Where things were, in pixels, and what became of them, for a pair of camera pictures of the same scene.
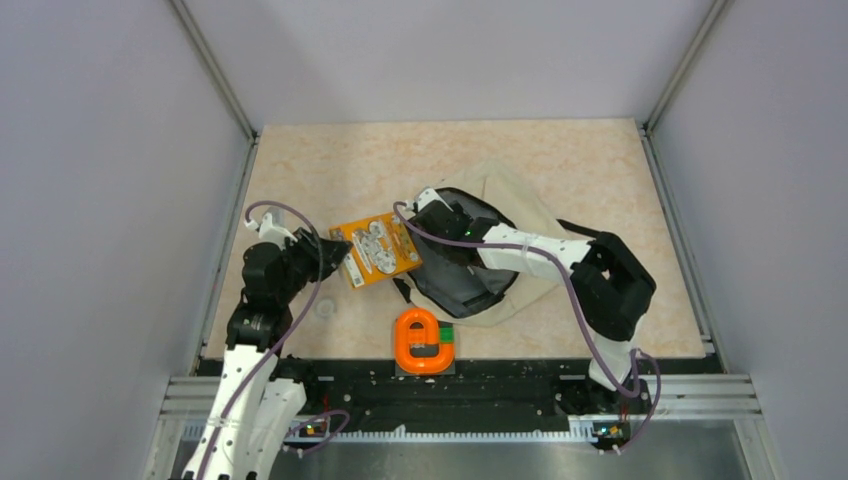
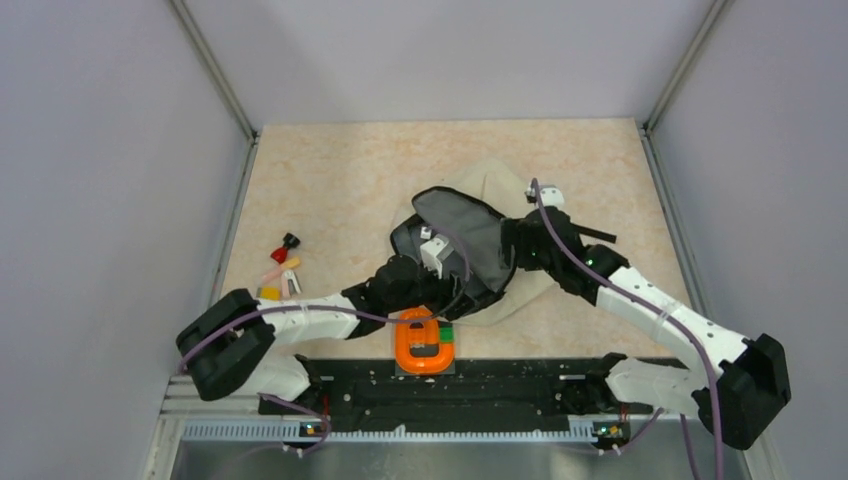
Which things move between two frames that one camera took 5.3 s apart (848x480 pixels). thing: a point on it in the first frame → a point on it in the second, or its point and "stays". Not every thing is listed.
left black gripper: [306, 244] → [446, 291]
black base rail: [484, 393] stays
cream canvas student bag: [470, 293] stays
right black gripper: [458, 211] → [523, 237]
